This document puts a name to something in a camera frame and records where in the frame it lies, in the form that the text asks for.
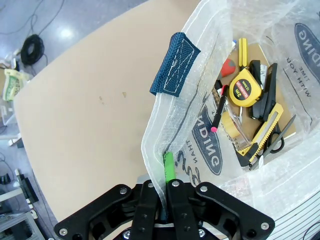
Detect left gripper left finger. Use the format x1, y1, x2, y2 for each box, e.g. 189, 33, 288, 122
54, 181, 160, 240

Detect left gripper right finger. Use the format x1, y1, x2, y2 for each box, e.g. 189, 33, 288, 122
163, 151, 276, 240

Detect white shopping bag blue handles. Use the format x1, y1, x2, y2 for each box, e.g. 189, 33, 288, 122
141, 0, 320, 240

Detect green printed paper bag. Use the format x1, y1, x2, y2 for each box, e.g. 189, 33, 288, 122
2, 68, 28, 102

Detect clear tape dispenser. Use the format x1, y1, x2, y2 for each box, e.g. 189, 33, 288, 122
226, 101, 252, 154

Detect yellowish tape roll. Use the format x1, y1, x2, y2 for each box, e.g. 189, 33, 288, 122
221, 111, 238, 138

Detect black pen pink cap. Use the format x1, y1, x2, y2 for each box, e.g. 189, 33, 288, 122
210, 84, 230, 133

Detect yellow black utility knife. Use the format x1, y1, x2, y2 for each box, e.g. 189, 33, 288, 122
236, 102, 285, 168

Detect grey plastic crate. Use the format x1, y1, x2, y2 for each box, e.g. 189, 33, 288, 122
0, 212, 38, 240

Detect yellow tape measure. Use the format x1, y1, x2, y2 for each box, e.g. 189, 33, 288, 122
229, 68, 263, 108

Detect red black small tool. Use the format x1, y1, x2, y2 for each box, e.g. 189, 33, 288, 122
220, 58, 237, 79

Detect black stapler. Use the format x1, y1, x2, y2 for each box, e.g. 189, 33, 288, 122
249, 59, 279, 121

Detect brown cardboard sheet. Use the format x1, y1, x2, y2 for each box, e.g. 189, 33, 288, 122
216, 42, 298, 161

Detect black handled scissors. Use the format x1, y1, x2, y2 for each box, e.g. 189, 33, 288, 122
259, 122, 286, 155

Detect black metal bracket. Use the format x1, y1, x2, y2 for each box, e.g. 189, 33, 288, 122
15, 169, 40, 205

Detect yellow black handled tool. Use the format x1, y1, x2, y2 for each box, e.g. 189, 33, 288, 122
237, 37, 249, 74

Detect black cable coil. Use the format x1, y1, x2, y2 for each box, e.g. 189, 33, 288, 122
20, 34, 46, 66

